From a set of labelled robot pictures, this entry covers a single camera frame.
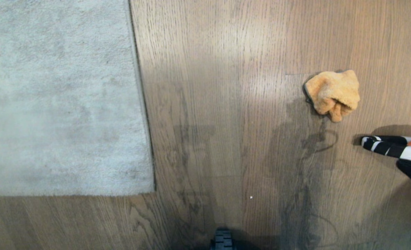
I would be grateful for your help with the orange microfibre cloth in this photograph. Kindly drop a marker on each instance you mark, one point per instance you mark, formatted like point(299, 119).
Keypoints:
point(334, 91)

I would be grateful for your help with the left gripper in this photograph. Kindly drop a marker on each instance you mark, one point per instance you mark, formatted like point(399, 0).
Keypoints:
point(223, 241)

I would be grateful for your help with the light grey shaggy rug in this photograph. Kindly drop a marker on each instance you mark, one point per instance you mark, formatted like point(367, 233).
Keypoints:
point(59, 104)

